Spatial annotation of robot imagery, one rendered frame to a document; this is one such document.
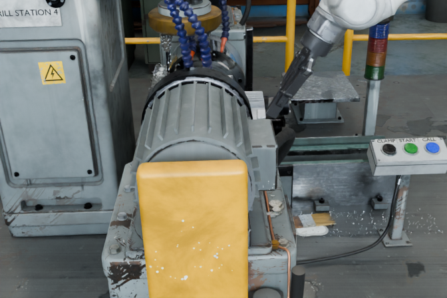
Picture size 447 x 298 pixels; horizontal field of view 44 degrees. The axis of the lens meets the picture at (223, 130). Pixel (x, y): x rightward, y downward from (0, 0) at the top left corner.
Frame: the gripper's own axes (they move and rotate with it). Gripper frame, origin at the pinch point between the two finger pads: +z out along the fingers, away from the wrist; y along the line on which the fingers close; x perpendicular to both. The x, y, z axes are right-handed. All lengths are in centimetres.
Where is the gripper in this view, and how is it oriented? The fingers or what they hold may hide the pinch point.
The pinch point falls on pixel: (277, 104)
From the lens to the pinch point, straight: 141.4
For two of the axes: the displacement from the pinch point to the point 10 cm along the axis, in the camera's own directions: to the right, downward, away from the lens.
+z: -4.8, 7.9, 3.8
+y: 0.3, 4.4, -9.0
